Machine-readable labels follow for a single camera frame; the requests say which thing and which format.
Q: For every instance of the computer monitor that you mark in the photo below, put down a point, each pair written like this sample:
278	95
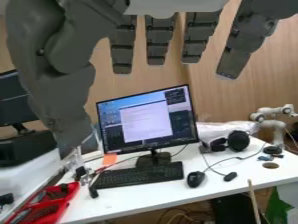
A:
13	100
146	120

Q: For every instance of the small white jointed device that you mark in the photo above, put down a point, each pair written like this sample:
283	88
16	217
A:
270	123

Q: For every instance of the black equipment case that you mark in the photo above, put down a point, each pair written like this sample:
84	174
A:
27	148

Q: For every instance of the black mouse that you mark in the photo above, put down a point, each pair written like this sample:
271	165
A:
196	179

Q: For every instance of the black keyboard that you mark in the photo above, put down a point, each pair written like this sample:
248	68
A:
141	175

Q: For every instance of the red tray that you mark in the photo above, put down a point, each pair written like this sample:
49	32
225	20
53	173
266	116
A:
48	203

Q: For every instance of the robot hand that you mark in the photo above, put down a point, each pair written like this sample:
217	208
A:
48	66

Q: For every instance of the black headphones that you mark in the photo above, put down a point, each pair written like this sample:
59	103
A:
237	140

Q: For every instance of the orange sticky note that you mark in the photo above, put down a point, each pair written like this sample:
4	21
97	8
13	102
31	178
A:
109	159

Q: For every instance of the white desk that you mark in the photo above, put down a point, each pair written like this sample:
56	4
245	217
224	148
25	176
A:
177	196
21	176

